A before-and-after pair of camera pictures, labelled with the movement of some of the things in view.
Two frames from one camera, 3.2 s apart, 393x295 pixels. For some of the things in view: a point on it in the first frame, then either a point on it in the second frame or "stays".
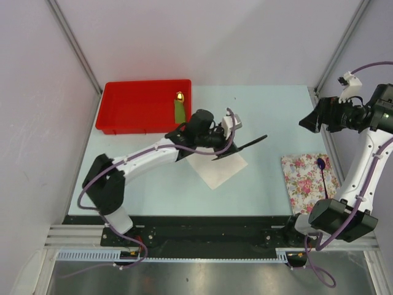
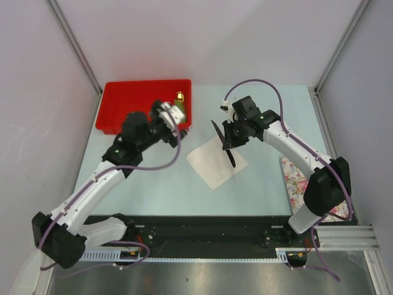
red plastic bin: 142,107 stays
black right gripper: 325,112 → 230,142
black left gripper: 224,143 → 170,138
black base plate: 198,237 stays
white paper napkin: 215,173 stays
